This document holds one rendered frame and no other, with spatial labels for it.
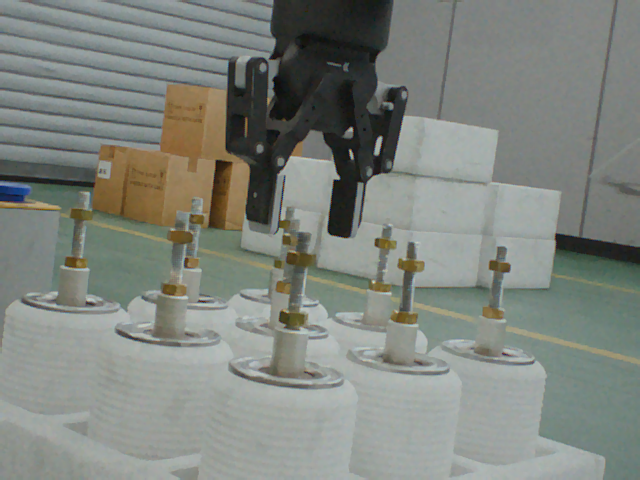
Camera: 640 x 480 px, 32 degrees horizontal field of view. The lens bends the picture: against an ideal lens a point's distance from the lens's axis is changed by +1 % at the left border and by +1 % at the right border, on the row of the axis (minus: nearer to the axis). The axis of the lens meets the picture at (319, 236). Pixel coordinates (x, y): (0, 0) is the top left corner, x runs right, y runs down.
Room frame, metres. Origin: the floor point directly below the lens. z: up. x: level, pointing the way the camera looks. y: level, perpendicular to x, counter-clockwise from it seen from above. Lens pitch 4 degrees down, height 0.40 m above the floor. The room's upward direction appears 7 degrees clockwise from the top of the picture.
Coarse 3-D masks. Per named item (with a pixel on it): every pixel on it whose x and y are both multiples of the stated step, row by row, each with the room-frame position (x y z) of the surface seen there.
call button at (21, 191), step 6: (0, 186) 0.98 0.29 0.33; (6, 186) 0.98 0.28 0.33; (12, 186) 0.98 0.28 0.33; (18, 186) 0.99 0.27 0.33; (24, 186) 0.99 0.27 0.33; (0, 192) 0.98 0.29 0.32; (6, 192) 0.98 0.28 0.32; (12, 192) 0.98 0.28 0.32; (18, 192) 0.98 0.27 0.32; (24, 192) 0.99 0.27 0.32; (30, 192) 1.00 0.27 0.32; (0, 198) 0.98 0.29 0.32; (6, 198) 0.98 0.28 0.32; (12, 198) 0.99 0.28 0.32; (18, 198) 0.99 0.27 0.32; (24, 198) 1.00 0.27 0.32
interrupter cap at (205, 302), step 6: (144, 294) 0.93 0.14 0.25; (150, 294) 0.94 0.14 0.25; (156, 294) 0.94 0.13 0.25; (198, 294) 0.97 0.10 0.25; (144, 300) 0.92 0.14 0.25; (150, 300) 0.91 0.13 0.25; (198, 300) 0.96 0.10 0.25; (204, 300) 0.95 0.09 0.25; (210, 300) 0.95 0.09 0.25; (216, 300) 0.96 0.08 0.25; (222, 300) 0.95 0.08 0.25; (192, 306) 0.90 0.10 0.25; (198, 306) 0.91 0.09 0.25; (204, 306) 0.91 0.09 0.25; (210, 306) 0.91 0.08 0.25; (216, 306) 0.92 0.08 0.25; (222, 306) 0.92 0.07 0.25; (228, 306) 0.94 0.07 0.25
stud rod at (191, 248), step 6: (192, 198) 0.94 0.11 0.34; (192, 204) 0.94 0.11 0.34; (198, 204) 0.94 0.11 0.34; (192, 210) 0.94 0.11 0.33; (198, 210) 0.94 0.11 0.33; (192, 228) 0.94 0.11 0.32; (198, 234) 0.94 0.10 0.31; (186, 246) 0.94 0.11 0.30; (192, 246) 0.94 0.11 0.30; (186, 252) 0.94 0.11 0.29; (192, 252) 0.94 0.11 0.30
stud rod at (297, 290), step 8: (304, 232) 0.69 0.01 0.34; (296, 240) 0.69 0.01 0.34; (304, 240) 0.69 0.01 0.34; (296, 248) 0.69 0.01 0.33; (304, 248) 0.69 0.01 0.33; (296, 272) 0.69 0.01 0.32; (304, 272) 0.69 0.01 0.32; (296, 280) 0.69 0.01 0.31; (304, 280) 0.69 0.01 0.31; (296, 288) 0.69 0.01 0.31; (288, 296) 0.69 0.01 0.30; (296, 296) 0.69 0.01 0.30; (296, 304) 0.69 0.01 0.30; (288, 328) 0.69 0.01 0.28; (296, 328) 0.69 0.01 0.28
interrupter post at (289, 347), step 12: (276, 336) 0.69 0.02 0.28; (288, 336) 0.68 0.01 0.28; (300, 336) 0.68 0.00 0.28; (276, 348) 0.69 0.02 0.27; (288, 348) 0.68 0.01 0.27; (300, 348) 0.69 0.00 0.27; (276, 360) 0.69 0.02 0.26; (288, 360) 0.68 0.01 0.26; (300, 360) 0.69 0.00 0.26; (276, 372) 0.68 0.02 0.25; (288, 372) 0.68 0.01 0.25; (300, 372) 0.69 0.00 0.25
